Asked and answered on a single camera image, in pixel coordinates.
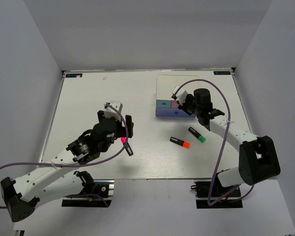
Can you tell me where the pink highlighter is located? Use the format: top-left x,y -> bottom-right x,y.
121,137 -> 134,156

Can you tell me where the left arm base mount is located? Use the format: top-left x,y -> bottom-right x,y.
61,180 -> 115,208

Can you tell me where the white drawer cabinet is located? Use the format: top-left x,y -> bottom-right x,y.
156,75 -> 201,100

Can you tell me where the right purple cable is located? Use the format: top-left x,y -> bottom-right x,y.
173,79 -> 256,207

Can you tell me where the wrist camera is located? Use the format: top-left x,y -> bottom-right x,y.
172,86 -> 188,105
104,101 -> 123,121

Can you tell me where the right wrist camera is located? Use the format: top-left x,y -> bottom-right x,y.
172,86 -> 188,105

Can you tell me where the green highlighter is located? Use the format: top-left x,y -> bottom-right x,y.
188,127 -> 206,143

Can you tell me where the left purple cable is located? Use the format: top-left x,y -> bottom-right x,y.
0,104 -> 129,209

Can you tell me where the purple cable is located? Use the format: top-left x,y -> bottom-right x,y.
173,79 -> 256,207
0,104 -> 129,209

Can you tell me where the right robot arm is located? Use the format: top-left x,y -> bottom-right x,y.
173,88 -> 281,196

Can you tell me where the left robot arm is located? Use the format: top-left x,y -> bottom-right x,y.
0,111 -> 134,222

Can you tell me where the blue small drawer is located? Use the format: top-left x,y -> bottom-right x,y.
156,99 -> 172,109

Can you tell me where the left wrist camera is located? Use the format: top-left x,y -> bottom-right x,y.
104,101 -> 123,121

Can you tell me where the orange highlighter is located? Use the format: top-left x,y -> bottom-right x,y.
170,137 -> 191,149

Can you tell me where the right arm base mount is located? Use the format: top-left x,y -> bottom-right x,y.
190,180 -> 243,209

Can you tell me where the pink drawer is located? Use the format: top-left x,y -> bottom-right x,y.
171,100 -> 180,109

